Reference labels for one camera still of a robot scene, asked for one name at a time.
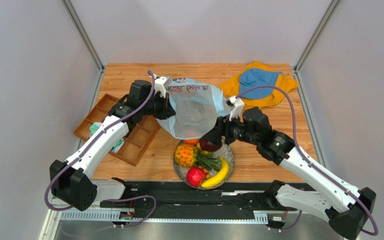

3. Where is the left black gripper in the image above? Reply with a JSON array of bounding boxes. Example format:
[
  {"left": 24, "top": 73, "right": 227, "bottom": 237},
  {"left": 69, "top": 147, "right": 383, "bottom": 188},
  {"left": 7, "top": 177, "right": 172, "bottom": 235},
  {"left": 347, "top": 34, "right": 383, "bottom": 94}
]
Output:
[{"left": 140, "top": 91, "right": 176, "bottom": 121}]

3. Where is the dark purple fruit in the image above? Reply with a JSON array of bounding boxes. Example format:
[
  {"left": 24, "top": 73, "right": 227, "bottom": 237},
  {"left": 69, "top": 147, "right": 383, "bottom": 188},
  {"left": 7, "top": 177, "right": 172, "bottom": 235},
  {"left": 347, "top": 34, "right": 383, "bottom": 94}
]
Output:
[{"left": 198, "top": 138, "right": 223, "bottom": 152}]

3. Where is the light blue plastic bag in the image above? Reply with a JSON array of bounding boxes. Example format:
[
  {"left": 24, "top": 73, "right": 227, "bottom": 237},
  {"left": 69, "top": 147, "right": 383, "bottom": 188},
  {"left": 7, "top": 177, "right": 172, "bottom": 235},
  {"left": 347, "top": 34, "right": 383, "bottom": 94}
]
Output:
[{"left": 158, "top": 77, "right": 231, "bottom": 140}]

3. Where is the yellow banana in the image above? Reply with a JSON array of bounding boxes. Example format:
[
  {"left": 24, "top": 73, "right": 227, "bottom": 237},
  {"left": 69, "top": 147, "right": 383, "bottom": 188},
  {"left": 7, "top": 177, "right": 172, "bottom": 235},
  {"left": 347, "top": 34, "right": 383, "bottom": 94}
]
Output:
[{"left": 200, "top": 156, "right": 230, "bottom": 189}]

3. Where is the red apple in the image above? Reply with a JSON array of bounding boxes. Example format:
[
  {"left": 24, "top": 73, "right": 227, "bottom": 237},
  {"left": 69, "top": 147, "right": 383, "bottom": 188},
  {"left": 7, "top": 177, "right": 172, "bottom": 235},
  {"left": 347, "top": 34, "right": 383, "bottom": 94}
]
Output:
[{"left": 186, "top": 167, "right": 207, "bottom": 187}]

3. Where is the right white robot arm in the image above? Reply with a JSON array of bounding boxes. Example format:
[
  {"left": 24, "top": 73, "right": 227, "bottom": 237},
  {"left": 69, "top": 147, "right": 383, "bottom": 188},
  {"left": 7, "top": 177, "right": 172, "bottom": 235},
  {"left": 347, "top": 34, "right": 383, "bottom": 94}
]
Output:
[{"left": 199, "top": 107, "right": 379, "bottom": 240}]

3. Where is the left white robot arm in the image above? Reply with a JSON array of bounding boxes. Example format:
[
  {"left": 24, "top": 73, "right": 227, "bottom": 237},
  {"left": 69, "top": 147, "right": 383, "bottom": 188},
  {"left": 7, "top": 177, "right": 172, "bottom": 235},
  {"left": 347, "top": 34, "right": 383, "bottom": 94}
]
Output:
[{"left": 44, "top": 76, "right": 176, "bottom": 211}]

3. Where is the yellow green lemon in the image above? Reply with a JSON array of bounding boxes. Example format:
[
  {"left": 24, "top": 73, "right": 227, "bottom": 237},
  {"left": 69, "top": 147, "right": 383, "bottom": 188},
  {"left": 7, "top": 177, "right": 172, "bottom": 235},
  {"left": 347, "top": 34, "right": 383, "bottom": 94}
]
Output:
[{"left": 196, "top": 142, "right": 213, "bottom": 156}]

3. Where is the brown wooden divided tray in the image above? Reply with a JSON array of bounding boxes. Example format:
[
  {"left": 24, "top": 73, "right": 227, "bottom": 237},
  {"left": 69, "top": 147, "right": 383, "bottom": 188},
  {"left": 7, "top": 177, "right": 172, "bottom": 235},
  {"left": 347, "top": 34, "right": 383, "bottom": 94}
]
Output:
[{"left": 73, "top": 93, "right": 161, "bottom": 166}]

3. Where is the orange fruit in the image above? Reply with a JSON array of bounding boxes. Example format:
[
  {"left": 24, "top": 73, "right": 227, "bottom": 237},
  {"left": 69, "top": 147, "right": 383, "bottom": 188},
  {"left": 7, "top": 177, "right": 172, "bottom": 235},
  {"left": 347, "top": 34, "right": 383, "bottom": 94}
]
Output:
[{"left": 183, "top": 138, "right": 200, "bottom": 146}]

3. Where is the orange pineapple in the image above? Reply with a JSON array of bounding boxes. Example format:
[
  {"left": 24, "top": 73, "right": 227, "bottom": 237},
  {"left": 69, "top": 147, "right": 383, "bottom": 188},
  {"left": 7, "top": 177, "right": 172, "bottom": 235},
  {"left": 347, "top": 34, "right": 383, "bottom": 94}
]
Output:
[{"left": 174, "top": 143, "right": 221, "bottom": 172}]

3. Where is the speckled ceramic plate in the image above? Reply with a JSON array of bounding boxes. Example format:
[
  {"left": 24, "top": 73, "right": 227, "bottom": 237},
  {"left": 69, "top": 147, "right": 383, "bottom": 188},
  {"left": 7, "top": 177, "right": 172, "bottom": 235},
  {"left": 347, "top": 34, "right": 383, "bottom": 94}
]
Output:
[{"left": 173, "top": 140, "right": 235, "bottom": 190}]

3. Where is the blue bucket hat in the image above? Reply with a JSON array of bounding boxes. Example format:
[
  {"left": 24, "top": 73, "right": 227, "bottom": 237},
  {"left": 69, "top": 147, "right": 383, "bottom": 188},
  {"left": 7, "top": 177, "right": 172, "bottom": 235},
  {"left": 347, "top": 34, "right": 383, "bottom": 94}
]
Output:
[{"left": 239, "top": 68, "right": 282, "bottom": 100}]

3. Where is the teal sock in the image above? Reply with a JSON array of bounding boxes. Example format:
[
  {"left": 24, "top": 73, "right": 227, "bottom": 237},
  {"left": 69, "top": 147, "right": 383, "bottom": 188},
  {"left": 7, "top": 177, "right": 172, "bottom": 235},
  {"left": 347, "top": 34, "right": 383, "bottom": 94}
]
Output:
[{"left": 89, "top": 122, "right": 124, "bottom": 153}]

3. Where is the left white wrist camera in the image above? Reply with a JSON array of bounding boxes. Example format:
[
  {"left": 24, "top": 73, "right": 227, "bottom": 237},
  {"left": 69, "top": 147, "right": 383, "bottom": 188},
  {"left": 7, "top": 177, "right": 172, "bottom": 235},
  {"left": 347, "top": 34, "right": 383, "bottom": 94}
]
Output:
[{"left": 153, "top": 74, "right": 172, "bottom": 98}]

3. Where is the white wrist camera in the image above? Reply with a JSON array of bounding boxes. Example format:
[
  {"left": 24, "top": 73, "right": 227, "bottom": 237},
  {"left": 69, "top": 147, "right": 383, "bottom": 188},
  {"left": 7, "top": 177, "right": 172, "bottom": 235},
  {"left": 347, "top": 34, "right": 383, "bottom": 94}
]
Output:
[
  {"left": 153, "top": 74, "right": 172, "bottom": 98},
  {"left": 226, "top": 95, "right": 245, "bottom": 122}
]

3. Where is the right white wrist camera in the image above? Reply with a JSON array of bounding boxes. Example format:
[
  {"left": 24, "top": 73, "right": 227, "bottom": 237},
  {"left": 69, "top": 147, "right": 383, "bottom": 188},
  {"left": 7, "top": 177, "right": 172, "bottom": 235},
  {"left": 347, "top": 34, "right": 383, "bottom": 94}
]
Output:
[{"left": 226, "top": 95, "right": 245, "bottom": 122}]

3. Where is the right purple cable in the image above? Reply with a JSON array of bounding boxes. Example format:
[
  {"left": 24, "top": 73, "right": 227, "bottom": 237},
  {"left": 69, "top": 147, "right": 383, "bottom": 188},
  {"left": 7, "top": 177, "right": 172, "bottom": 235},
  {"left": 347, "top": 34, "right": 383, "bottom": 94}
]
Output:
[{"left": 236, "top": 85, "right": 379, "bottom": 237}]

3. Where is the purple cable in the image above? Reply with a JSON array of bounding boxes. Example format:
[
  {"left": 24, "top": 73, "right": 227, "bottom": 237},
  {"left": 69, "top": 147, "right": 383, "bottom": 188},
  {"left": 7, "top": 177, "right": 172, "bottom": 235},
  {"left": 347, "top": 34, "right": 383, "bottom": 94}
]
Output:
[
  {"left": 44, "top": 69, "right": 158, "bottom": 229},
  {"left": 236, "top": 85, "right": 379, "bottom": 237}
]

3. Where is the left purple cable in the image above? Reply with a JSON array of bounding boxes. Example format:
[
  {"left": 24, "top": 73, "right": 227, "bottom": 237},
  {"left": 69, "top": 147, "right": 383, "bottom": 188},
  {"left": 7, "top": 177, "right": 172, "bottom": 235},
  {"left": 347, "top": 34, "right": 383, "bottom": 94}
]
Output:
[{"left": 44, "top": 69, "right": 158, "bottom": 229}]

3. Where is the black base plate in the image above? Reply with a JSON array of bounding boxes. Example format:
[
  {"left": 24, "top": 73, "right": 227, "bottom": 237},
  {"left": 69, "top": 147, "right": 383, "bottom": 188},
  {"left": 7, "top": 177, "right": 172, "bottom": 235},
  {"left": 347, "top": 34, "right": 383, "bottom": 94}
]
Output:
[{"left": 99, "top": 181, "right": 287, "bottom": 220}]

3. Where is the aluminium frame rail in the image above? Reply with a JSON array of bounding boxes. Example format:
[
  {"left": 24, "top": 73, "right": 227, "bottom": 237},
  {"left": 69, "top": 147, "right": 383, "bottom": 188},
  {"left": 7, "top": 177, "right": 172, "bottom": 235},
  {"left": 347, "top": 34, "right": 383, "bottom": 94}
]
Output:
[{"left": 61, "top": 0, "right": 105, "bottom": 73}]

